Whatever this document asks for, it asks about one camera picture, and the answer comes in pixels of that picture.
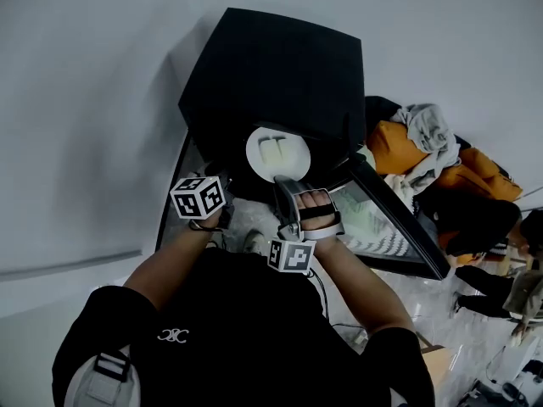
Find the person's left forearm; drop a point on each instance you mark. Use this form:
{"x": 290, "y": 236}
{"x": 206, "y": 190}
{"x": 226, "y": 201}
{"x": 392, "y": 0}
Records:
{"x": 169, "y": 265}

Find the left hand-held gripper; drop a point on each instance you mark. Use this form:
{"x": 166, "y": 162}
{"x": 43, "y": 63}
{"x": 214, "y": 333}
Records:
{"x": 197, "y": 197}

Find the person's white shoe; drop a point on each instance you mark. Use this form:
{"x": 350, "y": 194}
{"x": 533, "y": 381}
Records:
{"x": 253, "y": 242}

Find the white cloth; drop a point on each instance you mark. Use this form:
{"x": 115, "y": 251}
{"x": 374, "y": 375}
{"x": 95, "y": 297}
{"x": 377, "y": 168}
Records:
{"x": 399, "y": 189}

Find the white power strip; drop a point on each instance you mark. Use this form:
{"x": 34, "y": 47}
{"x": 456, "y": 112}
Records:
{"x": 359, "y": 337}

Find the green knitted cloth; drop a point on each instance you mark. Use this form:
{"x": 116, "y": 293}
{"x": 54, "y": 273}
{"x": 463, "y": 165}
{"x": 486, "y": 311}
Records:
{"x": 360, "y": 206}

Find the grey clothes heap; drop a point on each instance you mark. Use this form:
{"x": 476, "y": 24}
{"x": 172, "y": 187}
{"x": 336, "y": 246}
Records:
{"x": 432, "y": 134}

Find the person's right hand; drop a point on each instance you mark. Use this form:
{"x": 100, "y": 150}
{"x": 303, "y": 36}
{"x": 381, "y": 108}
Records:
{"x": 316, "y": 199}

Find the orange beanbag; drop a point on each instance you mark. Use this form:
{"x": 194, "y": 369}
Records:
{"x": 390, "y": 146}

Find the person's black shirt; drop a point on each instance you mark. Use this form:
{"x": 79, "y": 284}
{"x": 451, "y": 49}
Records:
{"x": 254, "y": 333}

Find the striped black white pillow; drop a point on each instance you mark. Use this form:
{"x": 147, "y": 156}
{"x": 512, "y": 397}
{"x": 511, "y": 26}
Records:
{"x": 386, "y": 240}

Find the curved partition rail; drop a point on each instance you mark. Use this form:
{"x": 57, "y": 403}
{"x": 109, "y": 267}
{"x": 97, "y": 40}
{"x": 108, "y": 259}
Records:
{"x": 63, "y": 265}

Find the white round plate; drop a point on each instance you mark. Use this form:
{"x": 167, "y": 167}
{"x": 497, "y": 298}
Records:
{"x": 292, "y": 159}

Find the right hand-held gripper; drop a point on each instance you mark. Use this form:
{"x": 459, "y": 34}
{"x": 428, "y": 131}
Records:
{"x": 292, "y": 257}

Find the wooden board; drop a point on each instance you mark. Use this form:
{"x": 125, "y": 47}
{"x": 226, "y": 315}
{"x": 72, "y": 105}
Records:
{"x": 437, "y": 358}

